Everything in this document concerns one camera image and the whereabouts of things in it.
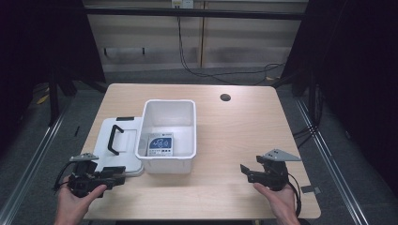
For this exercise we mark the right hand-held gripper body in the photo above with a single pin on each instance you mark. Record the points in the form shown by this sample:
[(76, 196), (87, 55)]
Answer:
[(274, 175)]

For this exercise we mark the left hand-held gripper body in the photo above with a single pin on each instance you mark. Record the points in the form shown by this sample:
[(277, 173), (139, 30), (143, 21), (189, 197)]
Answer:
[(84, 181)]

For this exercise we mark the person's left hand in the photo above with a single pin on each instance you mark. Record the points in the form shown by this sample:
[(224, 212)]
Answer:
[(72, 207)]

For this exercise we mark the person's right hand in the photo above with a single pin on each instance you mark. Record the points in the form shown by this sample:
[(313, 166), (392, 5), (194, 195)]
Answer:
[(281, 204)]

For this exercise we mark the grey tape strip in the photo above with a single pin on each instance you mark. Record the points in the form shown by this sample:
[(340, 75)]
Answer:
[(310, 189)]

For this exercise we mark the small black stick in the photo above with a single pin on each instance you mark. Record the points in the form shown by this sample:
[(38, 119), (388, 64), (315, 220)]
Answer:
[(77, 131)]

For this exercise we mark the blue and white small box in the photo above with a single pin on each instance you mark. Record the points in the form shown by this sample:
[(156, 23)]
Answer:
[(160, 144)]

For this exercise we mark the white plastic storage box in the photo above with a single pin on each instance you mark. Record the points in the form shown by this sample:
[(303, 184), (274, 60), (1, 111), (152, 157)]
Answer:
[(169, 118)]

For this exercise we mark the black metal stand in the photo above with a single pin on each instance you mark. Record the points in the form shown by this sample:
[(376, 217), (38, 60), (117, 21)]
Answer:
[(53, 100)]

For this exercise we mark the yellow floor tape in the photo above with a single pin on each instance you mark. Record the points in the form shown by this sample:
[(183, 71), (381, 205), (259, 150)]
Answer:
[(42, 99)]

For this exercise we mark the black curtain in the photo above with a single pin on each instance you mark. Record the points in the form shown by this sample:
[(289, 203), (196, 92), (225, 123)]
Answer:
[(353, 62), (40, 43)]

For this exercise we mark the black horizontal bar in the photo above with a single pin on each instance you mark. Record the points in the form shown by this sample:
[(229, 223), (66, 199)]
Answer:
[(194, 13)]

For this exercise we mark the aluminium floor rail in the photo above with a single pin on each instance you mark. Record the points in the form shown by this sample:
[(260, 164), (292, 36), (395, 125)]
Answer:
[(34, 162), (331, 162)]

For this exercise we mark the white wall socket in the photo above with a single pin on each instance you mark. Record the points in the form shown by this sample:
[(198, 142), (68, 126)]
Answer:
[(182, 3)]

